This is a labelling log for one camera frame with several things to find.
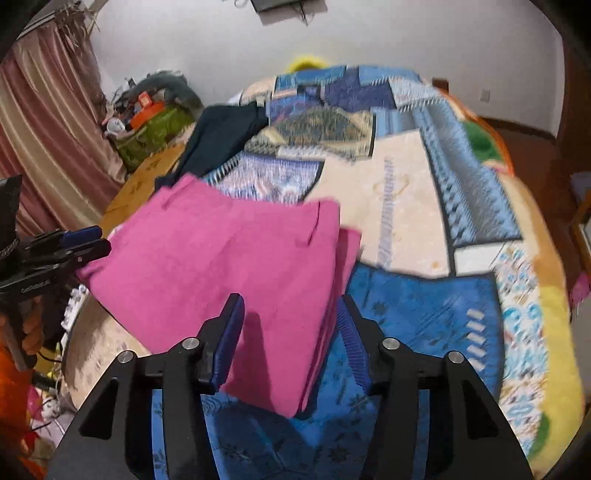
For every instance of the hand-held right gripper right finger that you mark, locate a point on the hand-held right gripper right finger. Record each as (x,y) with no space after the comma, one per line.
(353,344)

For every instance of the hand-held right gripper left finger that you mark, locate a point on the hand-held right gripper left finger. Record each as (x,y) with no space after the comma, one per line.
(231,332)

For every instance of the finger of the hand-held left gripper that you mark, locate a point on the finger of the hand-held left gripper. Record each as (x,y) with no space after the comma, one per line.
(81,235)
(94,251)

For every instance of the pink pants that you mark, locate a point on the pink pants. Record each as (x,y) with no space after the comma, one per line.
(207,258)

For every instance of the dark pants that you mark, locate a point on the dark pants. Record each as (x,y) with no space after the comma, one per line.
(217,138)

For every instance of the person's left hand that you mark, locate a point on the person's left hand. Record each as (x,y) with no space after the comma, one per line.
(33,325)

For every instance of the white power strip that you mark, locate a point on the white power strip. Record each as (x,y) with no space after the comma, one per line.
(74,307)

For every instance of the yellow wooden bench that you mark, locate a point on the yellow wooden bench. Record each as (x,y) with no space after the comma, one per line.
(138,194)

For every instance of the striped pink curtain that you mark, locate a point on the striped pink curtain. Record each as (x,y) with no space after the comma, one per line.
(46,129)

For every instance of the green patterned bag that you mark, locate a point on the green patterned bag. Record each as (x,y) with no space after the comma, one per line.
(152,134)

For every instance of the person's orange clothing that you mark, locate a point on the person's orange clothing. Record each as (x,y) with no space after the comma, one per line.
(16,415)

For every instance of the orange box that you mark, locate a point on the orange box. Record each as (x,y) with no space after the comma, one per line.
(147,113)

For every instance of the patchwork printed blanket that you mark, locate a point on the patchwork printed blanket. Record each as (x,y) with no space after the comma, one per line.
(415,194)

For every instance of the grey plush pillow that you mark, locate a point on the grey plush pillow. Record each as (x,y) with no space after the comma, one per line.
(173,87)

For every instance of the wooden bedpost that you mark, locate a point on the wooden bedpost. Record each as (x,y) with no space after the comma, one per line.
(441,84)

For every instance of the yellow foam tube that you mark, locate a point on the yellow foam tube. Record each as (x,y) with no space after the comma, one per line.
(310,62)

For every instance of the white wall outlet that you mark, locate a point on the white wall outlet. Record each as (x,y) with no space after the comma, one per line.
(485,95)

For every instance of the small black wall monitor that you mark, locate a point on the small black wall monitor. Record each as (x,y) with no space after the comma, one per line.
(272,4)

